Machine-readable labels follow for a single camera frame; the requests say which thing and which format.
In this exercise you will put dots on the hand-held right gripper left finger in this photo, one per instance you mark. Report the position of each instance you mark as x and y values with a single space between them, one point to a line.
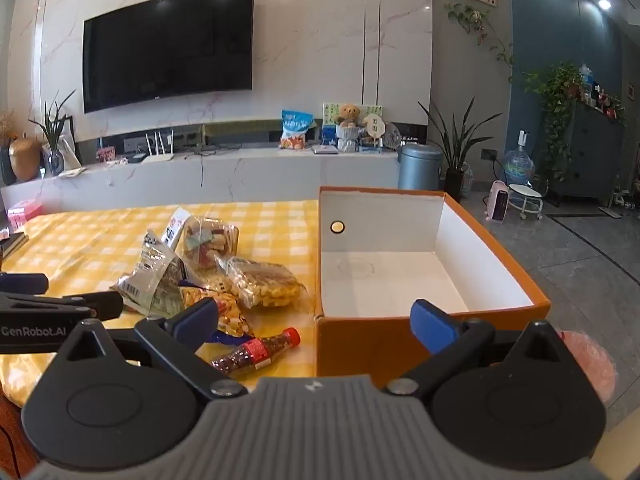
197 318

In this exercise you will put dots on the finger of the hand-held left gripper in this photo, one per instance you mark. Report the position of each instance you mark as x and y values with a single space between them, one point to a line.
20 282
75 306

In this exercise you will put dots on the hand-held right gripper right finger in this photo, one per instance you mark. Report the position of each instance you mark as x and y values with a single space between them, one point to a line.
432 327

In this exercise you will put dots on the yellow snack packet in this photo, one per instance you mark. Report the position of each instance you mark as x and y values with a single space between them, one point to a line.
229 317

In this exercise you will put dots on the white stick snack packet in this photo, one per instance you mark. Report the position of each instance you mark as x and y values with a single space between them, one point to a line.
150 275

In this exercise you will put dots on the small red-capped bottle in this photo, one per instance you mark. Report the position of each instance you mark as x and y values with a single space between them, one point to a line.
255 352

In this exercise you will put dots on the clear mixed snack pack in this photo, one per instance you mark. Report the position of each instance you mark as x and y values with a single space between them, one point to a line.
207 242

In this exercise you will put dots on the orange cardboard box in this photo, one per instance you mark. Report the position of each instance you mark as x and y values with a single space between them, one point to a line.
350 350

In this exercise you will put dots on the dark book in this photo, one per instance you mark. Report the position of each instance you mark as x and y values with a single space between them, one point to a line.
12 246

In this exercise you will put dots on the pink box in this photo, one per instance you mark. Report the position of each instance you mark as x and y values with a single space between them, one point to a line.
25 212

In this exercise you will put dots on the clear bag of yellow crackers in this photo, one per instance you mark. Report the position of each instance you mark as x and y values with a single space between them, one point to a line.
267 282

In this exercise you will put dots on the white packet with red print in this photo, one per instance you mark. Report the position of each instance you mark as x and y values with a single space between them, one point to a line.
175 225

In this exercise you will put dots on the brown vase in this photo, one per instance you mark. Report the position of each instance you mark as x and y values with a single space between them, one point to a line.
25 160

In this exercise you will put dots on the plant in glass vase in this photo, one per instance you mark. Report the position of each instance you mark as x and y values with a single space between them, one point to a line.
54 160

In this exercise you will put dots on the pink space heater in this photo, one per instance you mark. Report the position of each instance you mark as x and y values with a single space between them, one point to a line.
499 200

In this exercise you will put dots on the potted plant in black pot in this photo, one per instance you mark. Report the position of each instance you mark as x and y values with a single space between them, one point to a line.
455 180

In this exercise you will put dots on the white marble TV console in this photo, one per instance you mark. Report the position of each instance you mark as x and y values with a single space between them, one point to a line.
250 175

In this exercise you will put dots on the grey trash can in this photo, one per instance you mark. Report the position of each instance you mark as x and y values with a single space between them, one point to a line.
419 167

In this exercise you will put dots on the pink plastic bag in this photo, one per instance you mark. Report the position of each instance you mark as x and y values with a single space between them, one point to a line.
590 365

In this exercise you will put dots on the white round stool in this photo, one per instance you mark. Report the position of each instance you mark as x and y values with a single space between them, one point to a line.
527 194

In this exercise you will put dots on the white router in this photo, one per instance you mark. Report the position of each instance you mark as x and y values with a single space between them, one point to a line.
157 158

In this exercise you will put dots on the blue water jug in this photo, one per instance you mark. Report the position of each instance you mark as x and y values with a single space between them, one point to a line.
517 167

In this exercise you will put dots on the white hand fan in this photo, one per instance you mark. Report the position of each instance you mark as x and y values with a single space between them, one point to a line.
392 135

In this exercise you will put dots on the flat white device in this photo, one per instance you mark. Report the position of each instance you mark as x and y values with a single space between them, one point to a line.
326 149

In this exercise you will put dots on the round white sign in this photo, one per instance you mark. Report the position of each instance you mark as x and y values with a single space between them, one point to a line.
372 127

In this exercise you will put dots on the blue white snack bag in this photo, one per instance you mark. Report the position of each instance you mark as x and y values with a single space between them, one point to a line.
296 130

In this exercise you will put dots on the small blue box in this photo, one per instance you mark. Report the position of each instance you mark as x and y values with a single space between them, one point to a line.
329 136

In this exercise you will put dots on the teddy bear bouquet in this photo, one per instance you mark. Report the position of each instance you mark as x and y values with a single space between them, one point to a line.
348 115

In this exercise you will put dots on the grey cabinet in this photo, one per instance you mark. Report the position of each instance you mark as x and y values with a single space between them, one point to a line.
590 150

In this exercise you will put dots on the green card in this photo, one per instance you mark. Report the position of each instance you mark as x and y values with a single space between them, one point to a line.
330 112

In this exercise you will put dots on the trailing vine plant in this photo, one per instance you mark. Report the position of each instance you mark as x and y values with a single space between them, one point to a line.
555 105

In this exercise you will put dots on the black flat television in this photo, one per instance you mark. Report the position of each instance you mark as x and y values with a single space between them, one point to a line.
165 50

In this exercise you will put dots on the bottles on cabinet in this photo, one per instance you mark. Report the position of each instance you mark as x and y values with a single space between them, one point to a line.
600 95

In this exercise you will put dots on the wall socket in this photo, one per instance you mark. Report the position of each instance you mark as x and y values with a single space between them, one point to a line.
487 154

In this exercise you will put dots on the hanging wall vine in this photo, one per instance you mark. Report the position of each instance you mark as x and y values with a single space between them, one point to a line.
472 17

